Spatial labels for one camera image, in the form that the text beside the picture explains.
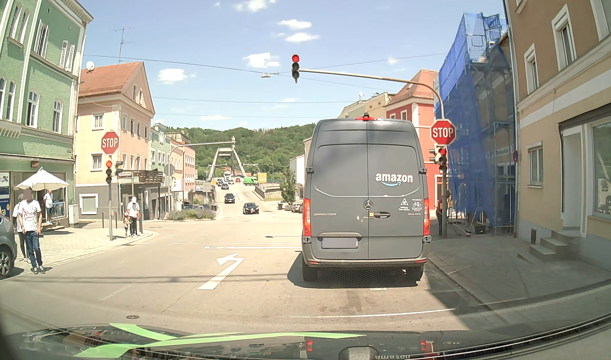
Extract small tree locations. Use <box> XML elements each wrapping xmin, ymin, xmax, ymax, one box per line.
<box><xmin>280</xmin><ymin>169</ymin><xmax>297</xmax><ymax>205</ymax></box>

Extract wooded hill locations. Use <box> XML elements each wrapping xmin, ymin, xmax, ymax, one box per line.
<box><xmin>166</xmin><ymin>123</ymin><xmax>316</xmax><ymax>180</ymax></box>

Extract grey delivery van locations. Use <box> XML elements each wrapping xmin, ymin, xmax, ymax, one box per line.
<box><xmin>301</xmin><ymin>113</ymin><xmax>432</xmax><ymax>283</ymax></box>

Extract queue of cars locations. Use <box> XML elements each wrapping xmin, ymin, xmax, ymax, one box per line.
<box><xmin>214</xmin><ymin>172</ymin><xmax>244</xmax><ymax>190</ymax></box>

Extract bridge with arch pylon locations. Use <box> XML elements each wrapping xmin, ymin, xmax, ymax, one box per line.
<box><xmin>205</xmin><ymin>136</ymin><xmax>281</xmax><ymax>201</ymax></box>

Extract bushes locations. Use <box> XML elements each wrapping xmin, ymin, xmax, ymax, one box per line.
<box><xmin>164</xmin><ymin>208</ymin><xmax>217</xmax><ymax>222</ymax></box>

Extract road markings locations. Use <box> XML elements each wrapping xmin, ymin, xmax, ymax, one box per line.
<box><xmin>101</xmin><ymin>242</ymin><xmax>456</xmax><ymax>319</ymax></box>

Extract row of buildings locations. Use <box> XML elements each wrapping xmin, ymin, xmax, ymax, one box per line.
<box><xmin>149</xmin><ymin>123</ymin><xmax>198</xmax><ymax>211</ymax></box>

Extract traffic light with stop sign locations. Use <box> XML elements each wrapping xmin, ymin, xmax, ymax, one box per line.
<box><xmin>261</xmin><ymin>54</ymin><xmax>457</xmax><ymax>239</ymax></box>
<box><xmin>101</xmin><ymin>131</ymin><xmax>120</xmax><ymax>242</ymax></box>

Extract grey asphalt road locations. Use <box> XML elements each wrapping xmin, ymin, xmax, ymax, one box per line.
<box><xmin>0</xmin><ymin>181</ymin><xmax>611</xmax><ymax>337</ymax></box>

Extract car's own bonnet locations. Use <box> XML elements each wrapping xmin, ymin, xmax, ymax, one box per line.
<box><xmin>5</xmin><ymin>309</ymin><xmax>611</xmax><ymax>360</ymax></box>

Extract building with blue scaffold netting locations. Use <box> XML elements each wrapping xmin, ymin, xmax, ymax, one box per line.
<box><xmin>434</xmin><ymin>12</ymin><xmax>517</xmax><ymax>235</ymax></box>

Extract beige building with red roof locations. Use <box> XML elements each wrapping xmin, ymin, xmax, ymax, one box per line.
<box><xmin>74</xmin><ymin>61</ymin><xmax>164</xmax><ymax>221</ymax></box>

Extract paved pavement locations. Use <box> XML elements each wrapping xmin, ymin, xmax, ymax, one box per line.
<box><xmin>5</xmin><ymin>219</ymin><xmax>159</xmax><ymax>277</ymax></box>
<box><xmin>427</xmin><ymin>220</ymin><xmax>611</xmax><ymax>307</ymax></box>

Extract white parasol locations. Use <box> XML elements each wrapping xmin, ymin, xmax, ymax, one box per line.
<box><xmin>16</xmin><ymin>167</ymin><xmax>69</xmax><ymax>192</ymax></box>

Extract beige building with shop window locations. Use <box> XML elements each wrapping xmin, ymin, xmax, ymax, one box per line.
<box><xmin>503</xmin><ymin>0</ymin><xmax>611</xmax><ymax>275</ymax></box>

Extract green building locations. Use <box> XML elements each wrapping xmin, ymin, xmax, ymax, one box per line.
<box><xmin>0</xmin><ymin>0</ymin><xmax>94</xmax><ymax>229</ymax></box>

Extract overhead wires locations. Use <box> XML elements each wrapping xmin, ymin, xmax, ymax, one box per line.
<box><xmin>82</xmin><ymin>52</ymin><xmax>447</xmax><ymax>120</ymax></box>

